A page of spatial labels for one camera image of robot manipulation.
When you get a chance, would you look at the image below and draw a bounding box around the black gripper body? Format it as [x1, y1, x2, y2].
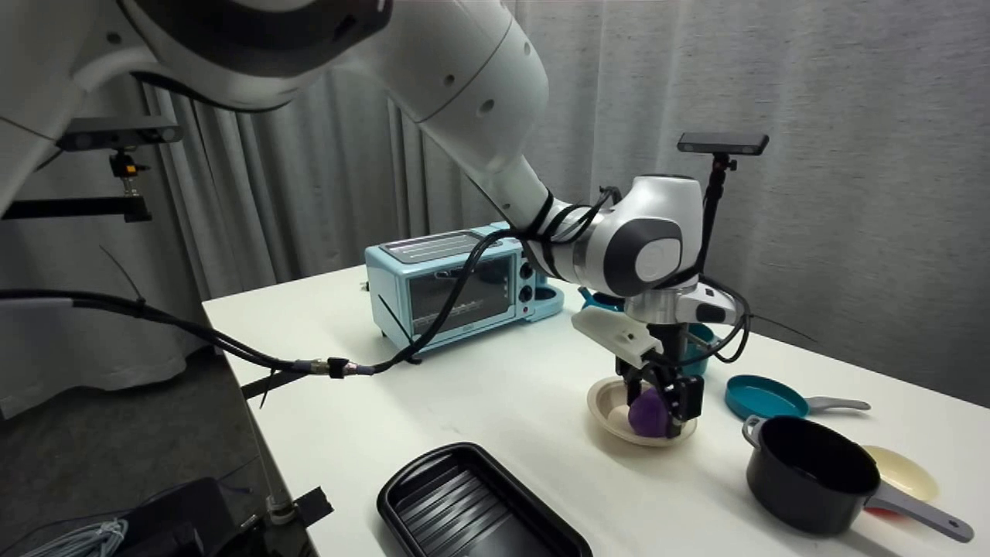
[616, 321, 690, 386]

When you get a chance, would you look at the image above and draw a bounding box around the purple round toy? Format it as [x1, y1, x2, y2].
[627, 383, 675, 439]

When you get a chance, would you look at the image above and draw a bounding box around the cream bowl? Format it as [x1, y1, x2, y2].
[586, 376, 701, 450]

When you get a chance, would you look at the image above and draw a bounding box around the teal cup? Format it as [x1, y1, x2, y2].
[580, 289, 627, 316]
[679, 318, 721, 382]

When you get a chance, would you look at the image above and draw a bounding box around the black ridged tray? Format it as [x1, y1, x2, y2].
[376, 439, 596, 557]

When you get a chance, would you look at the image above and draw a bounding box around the light blue toaster oven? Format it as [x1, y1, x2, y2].
[362, 221, 570, 360]

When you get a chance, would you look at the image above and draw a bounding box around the cream plate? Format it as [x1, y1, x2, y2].
[863, 442, 944, 508]

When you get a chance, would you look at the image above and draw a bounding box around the grey curtain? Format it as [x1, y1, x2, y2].
[0, 0, 990, 416]

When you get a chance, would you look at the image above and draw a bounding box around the black bag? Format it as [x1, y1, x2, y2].
[102, 475, 337, 557]

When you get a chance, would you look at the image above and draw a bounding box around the clear plastic bag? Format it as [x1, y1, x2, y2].
[8, 515, 132, 557]

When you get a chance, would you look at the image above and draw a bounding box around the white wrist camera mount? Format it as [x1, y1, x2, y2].
[570, 307, 665, 364]

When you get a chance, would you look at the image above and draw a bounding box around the teal pan grey handle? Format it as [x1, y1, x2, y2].
[724, 373, 876, 425]

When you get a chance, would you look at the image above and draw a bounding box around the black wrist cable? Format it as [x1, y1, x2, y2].
[698, 277, 756, 364]

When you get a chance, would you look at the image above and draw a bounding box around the black pot grey handle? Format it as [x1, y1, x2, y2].
[739, 416, 977, 546]

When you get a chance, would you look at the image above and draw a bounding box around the black camera on stand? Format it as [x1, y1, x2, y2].
[675, 131, 775, 289]

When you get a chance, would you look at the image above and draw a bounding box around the black cable bundle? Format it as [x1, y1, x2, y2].
[0, 184, 621, 399]

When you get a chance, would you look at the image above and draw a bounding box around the black camera on clamp arm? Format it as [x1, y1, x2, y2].
[0, 115, 183, 226]

